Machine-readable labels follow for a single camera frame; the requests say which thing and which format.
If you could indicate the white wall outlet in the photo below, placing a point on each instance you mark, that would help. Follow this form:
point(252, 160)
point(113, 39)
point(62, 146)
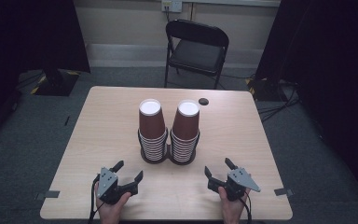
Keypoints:
point(172, 5)

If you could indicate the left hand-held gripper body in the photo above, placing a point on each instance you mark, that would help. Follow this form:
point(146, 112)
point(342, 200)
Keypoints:
point(107, 183)

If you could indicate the grey tape strip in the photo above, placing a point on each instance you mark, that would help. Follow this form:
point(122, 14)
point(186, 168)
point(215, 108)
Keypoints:
point(48, 195)
point(283, 192)

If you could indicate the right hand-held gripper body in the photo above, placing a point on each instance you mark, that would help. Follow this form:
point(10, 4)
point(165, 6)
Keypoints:
point(240, 179)

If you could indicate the black round table grommet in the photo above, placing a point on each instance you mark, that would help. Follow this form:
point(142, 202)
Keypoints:
point(203, 101)

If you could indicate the black stand base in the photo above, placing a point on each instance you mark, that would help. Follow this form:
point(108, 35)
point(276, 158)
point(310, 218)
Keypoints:
point(265, 90)
point(56, 84)

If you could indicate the person's right hand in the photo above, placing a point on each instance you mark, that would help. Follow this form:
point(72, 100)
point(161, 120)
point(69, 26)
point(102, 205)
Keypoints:
point(233, 211)

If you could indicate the person's left hand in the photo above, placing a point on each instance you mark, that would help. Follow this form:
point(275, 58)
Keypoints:
point(110, 213)

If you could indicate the stack of brown paper cups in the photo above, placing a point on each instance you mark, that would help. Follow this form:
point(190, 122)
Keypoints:
point(151, 124)
point(182, 149)

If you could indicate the black folding chair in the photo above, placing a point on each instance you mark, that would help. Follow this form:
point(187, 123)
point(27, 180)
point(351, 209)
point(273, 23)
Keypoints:
point(195, 54)

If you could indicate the black curtain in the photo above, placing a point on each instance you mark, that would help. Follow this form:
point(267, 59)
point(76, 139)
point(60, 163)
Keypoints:
point(28, 37)
point(332, 62)

